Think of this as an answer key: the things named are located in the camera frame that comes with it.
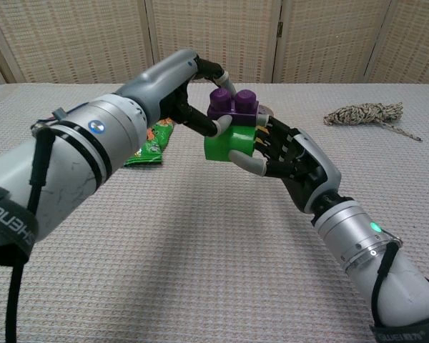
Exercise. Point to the yellow tape roll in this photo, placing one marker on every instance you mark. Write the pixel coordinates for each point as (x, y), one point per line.
(268, 111)

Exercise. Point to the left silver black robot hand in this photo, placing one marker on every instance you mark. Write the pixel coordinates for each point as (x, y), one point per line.
(157, 87)

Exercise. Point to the green toy brick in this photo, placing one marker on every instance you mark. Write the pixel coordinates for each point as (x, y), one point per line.
(218, 150)

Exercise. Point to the white woven tablecloth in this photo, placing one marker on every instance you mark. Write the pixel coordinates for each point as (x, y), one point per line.
(200, 250)

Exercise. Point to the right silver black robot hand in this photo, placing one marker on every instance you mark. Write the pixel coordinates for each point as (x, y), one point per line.
(307, 168)

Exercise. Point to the purple toy brick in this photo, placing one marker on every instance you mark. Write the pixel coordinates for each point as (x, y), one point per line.
(243, 107)

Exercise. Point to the green orange snack bag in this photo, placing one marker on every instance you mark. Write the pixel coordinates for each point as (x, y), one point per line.
(150, 146)

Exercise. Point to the metal screen hinge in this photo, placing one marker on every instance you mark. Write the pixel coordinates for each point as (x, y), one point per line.
(280, 28)

